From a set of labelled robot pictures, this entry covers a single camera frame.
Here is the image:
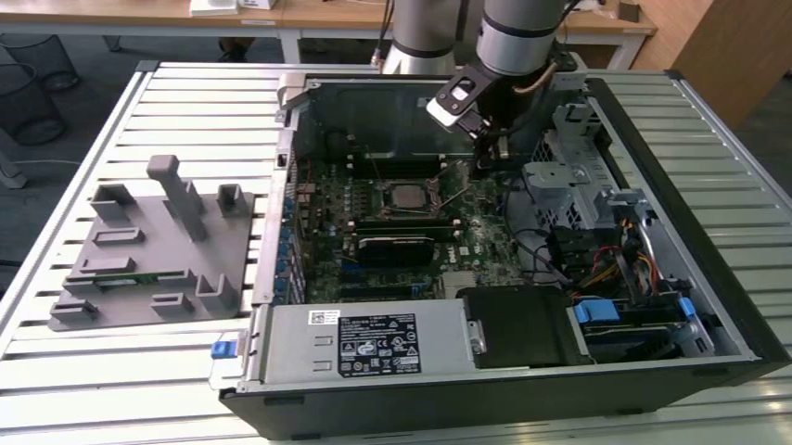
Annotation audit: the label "silver finned heatsink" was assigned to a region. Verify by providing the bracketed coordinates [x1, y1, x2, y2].
[442, 272, 480, 298]

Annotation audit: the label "white box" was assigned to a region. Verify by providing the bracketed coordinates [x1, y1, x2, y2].
[188, 0, 240, 19]

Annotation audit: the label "coloured power wires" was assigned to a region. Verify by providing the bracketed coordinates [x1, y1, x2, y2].
[571, 245, 661, 300]

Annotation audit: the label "blue disk carrier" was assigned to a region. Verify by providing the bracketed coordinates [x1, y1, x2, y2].
[571, 299, 623, 325]

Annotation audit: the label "silver metal drive cage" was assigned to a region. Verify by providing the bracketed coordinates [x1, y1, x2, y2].
[518, 104, 657, 233]

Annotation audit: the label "wooden desk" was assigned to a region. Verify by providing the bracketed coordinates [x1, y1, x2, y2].
[0, 0, 304, 64]
[280, 0, 661, 70]

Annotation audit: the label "black wire wastebasket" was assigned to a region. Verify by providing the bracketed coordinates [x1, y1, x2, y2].
[0, 34, 81, 92]
[0, 62, 68, 147]

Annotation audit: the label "grey power supply unit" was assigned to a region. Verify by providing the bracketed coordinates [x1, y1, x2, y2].
[244, 299, 490, 384]

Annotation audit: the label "green RAM stick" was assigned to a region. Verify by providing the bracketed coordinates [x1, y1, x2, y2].
[94, 273, 160, 287]

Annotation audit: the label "bronze hose loop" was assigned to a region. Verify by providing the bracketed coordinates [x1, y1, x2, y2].
[511, 62, 562, 96]

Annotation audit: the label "black graphics card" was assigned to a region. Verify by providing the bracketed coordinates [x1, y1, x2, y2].
[355, 235, 438, 269]

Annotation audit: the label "grey parts rack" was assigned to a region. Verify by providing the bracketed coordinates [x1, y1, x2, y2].
[46, 155, 256, 333]

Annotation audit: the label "metal socket cover frame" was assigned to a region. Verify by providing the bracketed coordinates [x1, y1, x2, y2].
[430, 159, 479, 208]

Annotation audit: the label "green motherboard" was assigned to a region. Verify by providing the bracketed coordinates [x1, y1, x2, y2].
[289, 155, 549, 305]

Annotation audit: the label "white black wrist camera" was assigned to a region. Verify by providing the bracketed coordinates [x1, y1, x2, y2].
[424, 64, 496, 126]

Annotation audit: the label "CPU socket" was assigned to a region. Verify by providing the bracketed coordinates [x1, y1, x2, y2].
[374, 178, 450, 219]

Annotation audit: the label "wooden cabinet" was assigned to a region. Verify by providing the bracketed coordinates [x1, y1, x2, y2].
[630, 0, 792, 131]

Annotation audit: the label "thin wire locking lever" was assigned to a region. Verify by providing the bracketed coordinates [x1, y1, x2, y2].
[383, 203, 446, 219]
[366, 155, 392, 184]

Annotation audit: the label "black PC case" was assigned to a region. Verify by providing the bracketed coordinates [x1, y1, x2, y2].
[207, 69, 792, 441]

